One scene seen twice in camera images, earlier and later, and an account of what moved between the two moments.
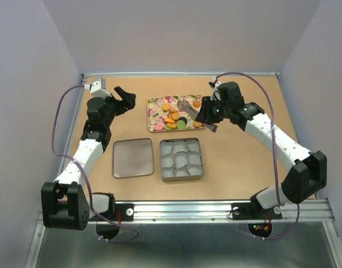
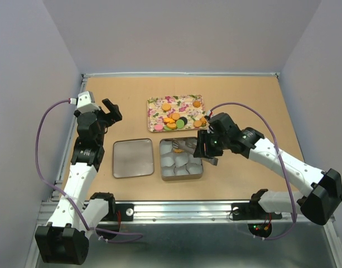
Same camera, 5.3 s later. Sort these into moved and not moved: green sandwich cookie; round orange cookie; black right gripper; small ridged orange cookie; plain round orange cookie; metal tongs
Moved: black right gripper; metal tongs
Not moved: round orange cookie; plain round orange cookie; green sandwich cookie; small ridged orange cookie
